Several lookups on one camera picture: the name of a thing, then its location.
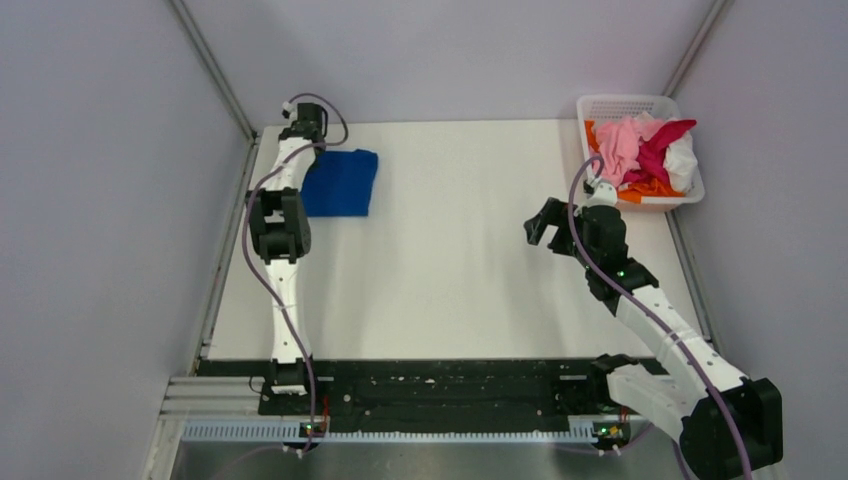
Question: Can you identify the blue printed t-shirt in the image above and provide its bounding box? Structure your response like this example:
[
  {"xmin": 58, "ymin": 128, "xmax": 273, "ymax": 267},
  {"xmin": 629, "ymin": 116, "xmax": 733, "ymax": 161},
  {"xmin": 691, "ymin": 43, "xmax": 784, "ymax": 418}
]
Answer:
[{"xmin": 301, "ymin": 149, "xmax": 379, "ymax": 218}]

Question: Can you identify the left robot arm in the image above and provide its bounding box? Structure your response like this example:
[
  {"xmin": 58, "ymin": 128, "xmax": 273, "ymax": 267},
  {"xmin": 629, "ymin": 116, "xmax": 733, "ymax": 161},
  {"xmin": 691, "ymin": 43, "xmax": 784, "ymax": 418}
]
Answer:
[{"xmin": 245, "ymin": 102, "xmax": 327, "ymax": 414}]

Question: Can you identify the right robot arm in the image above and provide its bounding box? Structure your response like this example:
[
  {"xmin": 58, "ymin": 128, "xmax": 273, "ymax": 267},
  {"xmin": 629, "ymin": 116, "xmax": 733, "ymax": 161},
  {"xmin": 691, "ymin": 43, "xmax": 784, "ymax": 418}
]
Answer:
[{"xmin": 523, "ymin": 198, "xmax": 784, "ymax": 479}]

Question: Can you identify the orange t-shirt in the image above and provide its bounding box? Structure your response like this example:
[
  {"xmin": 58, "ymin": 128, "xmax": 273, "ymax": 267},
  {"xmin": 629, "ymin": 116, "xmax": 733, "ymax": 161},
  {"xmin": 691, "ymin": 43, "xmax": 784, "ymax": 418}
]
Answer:
[{"xmin": 583, "ymin": 120, "xmax": 686, "ymax": 204}]

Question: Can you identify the pink t-shirt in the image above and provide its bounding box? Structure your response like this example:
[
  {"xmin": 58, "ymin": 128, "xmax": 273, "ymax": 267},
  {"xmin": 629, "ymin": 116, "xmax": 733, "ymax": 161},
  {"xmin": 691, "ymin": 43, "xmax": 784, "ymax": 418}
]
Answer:
[{"xmin": 585, "ymin": 112, "xmax": 665, "ymax": 187}]

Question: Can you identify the magenta t-shirt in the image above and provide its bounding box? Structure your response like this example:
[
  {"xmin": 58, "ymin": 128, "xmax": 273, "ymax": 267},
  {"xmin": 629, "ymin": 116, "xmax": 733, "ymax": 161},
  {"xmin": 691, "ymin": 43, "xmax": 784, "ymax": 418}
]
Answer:
[{"xmin": 624, "ymin": 119, "xmax": 697, "ymax": 191}]

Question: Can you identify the white t-shirt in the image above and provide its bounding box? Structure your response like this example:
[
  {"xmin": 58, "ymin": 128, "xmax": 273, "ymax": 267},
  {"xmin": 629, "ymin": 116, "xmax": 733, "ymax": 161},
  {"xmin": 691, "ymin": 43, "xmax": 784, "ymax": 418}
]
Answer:
[{"xmin": 663, "ymin": 131, "xmax": 698, "ymax": 194}]

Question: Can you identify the white plastic basket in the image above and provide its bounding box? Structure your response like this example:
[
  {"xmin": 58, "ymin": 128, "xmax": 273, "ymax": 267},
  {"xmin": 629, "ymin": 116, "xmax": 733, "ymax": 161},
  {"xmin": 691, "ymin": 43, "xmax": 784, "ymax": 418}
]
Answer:
[{"xmin": 576, "ymin": 94, "xmax": 705, "ymax": 212}]

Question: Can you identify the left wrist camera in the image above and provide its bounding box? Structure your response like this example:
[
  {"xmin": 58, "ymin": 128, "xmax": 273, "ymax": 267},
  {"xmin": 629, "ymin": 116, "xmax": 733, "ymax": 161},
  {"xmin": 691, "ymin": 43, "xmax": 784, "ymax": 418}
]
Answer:
[{"xmin": 281, "ymin": 101, "xmax": 296, "ymax": 119}]

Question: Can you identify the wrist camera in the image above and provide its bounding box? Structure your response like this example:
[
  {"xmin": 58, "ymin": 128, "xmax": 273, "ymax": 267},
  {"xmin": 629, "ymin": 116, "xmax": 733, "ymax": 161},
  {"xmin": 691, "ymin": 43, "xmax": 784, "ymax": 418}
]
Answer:
[
  {"xmin": 583, "ymin": 179, "xmax": 618, "ymax": 208},
  {"xmin": 281, "ymin": 101, "xmax": 296, "ymax": 119}
]

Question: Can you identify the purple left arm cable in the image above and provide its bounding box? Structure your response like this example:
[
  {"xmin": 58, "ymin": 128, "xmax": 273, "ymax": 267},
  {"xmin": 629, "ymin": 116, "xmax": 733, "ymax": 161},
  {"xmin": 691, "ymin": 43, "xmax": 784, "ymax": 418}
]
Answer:
[{"xmin": 239, "ymin": 92, "xmax": 350, "ymax": 458}]

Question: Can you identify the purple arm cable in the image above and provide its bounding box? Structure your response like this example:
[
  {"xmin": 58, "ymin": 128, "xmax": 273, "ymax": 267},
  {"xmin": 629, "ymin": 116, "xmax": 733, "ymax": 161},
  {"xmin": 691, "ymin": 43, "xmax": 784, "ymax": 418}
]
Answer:
[
  {"xmin": 566, "ymin": 155, "xmax": 755, "ymax": 480},
  {"xmin": 239, "ymin": 92, "xmax": 350, "ymax": 458}
]

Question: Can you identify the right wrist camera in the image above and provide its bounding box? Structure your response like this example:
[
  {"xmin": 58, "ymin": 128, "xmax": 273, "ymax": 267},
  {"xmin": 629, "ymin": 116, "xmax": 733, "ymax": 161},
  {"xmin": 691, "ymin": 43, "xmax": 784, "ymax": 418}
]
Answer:
[{"xmin": 583, "ymin": 179, "xmax": 618, "ymax": 208}]

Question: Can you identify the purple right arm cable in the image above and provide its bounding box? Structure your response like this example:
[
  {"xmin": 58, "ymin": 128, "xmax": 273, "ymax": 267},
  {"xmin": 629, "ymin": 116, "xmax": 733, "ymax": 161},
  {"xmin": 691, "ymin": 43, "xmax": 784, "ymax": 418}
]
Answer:
[{"xmin": 566, "ymin": 155, "xmax": 755, "ymax": 480}]

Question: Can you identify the left corner aluminium post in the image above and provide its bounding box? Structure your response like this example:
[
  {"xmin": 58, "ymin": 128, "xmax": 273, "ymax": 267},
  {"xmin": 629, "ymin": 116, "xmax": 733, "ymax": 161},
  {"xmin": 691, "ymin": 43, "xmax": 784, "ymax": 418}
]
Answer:
[{"xmin": 164, "ymin": 0, "xmax": 257, "ymax": 143}]

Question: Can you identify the corner aluminium post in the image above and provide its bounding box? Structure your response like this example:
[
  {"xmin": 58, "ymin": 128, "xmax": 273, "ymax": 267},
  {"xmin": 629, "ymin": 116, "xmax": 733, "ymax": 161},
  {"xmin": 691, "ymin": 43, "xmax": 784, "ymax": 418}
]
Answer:
[
  {"xmin": 164, "ymin": 0, "xmax": 257, "ymax": 143},
  {"xmin": 662, "ymin": 0, "xmax": 735, "ymax": 97}
]

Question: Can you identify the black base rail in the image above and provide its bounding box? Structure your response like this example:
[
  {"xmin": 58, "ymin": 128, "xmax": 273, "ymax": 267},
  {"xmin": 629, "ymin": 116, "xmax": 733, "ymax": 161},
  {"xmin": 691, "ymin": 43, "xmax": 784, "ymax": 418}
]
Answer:
[{"xmin": 196, "ymin": 359, "xmax": 633, "ymax": 434}]

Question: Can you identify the white slotted cable duct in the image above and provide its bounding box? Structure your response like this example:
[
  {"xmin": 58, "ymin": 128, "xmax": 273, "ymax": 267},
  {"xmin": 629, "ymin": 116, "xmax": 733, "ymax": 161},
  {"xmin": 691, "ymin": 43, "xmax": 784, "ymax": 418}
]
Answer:
[{"xmin": 181, "ymin": 418, "xmax": 624, "ymax": 444}]

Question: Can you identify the right corner aluminium post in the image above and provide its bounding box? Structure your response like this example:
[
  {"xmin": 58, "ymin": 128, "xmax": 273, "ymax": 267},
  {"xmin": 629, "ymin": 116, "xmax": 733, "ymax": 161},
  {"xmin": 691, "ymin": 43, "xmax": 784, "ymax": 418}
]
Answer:
[{"xmin": 662, "ymin": 0, "xmax": 735, "ymax": 97}]

